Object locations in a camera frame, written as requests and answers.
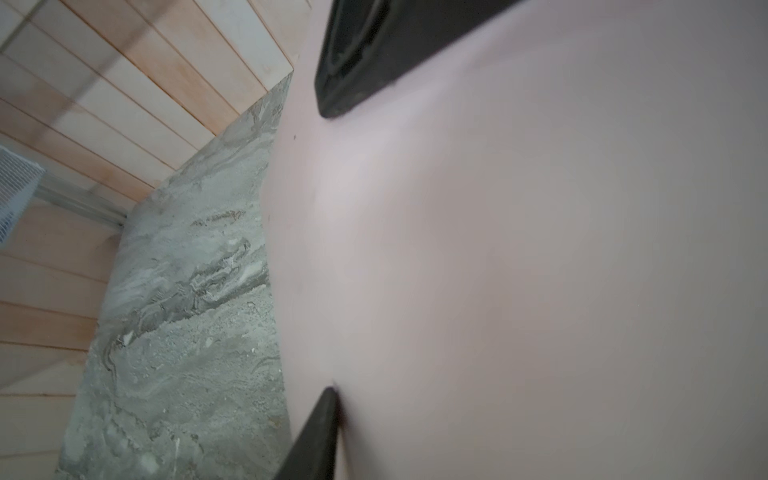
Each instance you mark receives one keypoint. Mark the white wire mesh file rack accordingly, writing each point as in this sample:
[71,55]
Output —
[20,179]

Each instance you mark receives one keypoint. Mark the pink file folder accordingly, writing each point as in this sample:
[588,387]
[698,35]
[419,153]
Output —
[542,254]

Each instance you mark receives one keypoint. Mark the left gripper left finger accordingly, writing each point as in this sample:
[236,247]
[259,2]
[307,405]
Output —
[313,454]

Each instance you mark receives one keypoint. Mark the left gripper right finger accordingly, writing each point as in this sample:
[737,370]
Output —
[368,45]

